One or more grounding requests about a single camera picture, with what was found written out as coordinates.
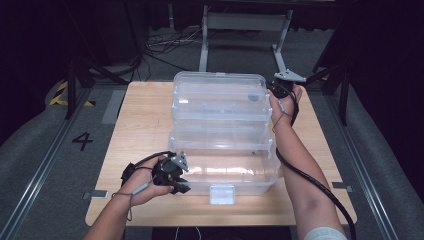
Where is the bundle of floor cables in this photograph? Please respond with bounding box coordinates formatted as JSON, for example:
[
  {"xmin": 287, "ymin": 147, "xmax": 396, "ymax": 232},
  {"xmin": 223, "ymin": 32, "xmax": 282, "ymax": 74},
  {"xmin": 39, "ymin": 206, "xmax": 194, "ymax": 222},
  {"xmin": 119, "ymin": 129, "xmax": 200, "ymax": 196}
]
[{"xmin": 142, "ymin": 25, "xmax": 214, "ymax": 83}]

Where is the black metal stand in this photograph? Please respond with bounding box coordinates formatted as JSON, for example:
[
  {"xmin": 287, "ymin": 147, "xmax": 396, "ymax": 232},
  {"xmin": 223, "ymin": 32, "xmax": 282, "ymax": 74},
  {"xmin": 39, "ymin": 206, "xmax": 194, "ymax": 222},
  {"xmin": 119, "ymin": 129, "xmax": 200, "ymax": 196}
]
[
  {"xmin": 62, "ymin": 54, "xmax": 130, "ymax": 121},
  {"xmin": 299, "ymin": 61, "xmax": 352, "ymax": 127}
]

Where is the person's white sleeve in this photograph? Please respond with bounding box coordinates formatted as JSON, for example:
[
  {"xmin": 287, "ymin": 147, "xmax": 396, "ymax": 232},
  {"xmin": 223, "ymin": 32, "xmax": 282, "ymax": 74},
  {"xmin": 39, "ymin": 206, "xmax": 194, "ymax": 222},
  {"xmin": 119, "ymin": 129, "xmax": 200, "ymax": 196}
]
[{"xmin": 303, "ymin": 226, "xmax": 348, "ymax": 240}]

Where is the grey wrist lanyard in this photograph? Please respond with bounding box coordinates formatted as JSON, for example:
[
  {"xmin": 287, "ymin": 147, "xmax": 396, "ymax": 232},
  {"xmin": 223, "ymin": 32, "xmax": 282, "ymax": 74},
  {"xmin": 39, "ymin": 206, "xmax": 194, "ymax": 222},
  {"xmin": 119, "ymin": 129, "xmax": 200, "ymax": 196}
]
[
  {"xmin": 111, "ymin": 181, "xmax": 156, "ymax": 223},
  {"xmin": 271, "ymin": 98, "xmax": 295, "ymax": 134}
]

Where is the person's right hand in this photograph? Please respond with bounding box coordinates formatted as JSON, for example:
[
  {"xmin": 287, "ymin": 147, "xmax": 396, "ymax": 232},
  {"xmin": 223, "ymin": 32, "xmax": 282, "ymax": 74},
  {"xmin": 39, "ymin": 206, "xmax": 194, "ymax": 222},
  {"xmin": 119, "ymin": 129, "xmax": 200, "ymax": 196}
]
[{"xmin": 268, "ymin": 84, "xmax": 304, "ymax": 130}]

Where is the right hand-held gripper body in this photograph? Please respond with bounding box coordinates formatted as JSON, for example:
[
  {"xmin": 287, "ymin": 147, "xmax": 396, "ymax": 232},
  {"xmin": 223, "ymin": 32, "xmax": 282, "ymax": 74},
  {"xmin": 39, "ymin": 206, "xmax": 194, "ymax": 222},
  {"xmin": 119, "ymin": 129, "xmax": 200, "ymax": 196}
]
[{"xmin": 268, "ymin": 69, "xmax": 307, "ymax": 100}]

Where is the clear plastic storage box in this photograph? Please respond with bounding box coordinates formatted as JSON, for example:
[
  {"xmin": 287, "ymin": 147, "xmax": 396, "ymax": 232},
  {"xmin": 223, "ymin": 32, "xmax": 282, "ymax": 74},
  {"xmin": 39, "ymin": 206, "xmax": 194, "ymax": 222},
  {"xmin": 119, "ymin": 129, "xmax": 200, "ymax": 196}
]
[{"xmin": 168, "ymin": 70, "xmax": 282, "ymax": 206}]

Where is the person's left hand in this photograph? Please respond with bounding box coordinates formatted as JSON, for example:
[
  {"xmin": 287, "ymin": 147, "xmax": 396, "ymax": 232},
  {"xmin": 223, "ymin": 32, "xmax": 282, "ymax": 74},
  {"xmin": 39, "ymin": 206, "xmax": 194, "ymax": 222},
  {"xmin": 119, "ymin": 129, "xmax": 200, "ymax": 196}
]
[{"xmin": 114, "ymin": 155, "xmax": 176, "ymax": 208}]

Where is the person's dark clothing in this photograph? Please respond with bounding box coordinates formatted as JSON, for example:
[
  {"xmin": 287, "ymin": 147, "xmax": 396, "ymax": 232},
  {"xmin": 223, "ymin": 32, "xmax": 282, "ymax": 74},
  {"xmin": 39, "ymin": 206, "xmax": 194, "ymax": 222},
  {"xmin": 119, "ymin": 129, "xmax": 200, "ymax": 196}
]
[{"xmin": 151, "ymin": 226, "xmax": 294, "ymax": 240}]

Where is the grey right wrist lanyard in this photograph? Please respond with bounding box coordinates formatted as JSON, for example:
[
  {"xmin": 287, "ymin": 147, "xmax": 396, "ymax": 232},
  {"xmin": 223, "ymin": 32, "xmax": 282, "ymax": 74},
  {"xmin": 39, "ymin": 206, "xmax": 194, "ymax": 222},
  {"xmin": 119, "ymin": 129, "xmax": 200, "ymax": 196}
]
[{"xmin": 271, "ymin": 98, "xmax": 295, "ymax": 134}]

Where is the grey left wrist lanyard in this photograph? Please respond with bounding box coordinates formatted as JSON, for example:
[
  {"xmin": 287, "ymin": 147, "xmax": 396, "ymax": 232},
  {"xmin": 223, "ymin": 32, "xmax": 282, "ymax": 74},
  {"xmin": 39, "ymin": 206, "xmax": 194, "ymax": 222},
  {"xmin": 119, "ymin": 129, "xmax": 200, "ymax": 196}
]
[{"xmin": 111, "ymin": 181, "xmax": 156, "ymax": 223}]

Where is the grey metal desk frame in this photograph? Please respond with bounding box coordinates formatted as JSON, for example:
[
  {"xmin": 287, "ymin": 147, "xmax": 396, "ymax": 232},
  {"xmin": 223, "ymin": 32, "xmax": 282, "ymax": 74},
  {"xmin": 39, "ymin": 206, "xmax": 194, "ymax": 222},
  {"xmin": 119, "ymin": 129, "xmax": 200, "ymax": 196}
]
[{"xmin": 198, "ymin": 4, "xmax": 294, "ymax": 76}]

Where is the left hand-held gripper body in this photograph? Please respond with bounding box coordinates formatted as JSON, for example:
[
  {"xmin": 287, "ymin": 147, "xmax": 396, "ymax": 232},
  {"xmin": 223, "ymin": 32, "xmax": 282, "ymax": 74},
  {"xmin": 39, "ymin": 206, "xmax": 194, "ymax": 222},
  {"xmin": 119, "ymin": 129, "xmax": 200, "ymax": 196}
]
[{"xmin": 151, "ymin": 151, "xmax": 190, "ymax": 187}]

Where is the small grey floor tape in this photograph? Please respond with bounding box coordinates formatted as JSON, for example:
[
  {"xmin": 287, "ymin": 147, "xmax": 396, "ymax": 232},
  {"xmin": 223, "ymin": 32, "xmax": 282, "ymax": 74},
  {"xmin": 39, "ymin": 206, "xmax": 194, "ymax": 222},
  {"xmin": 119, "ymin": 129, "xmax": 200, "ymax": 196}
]
[
  {"xmin": 331, "ymin": 181, "xmax": 354, "ymax": 194},
  {"xmin": 82, "ymin": 189, "xmax": 110, "ymax": 201}
]

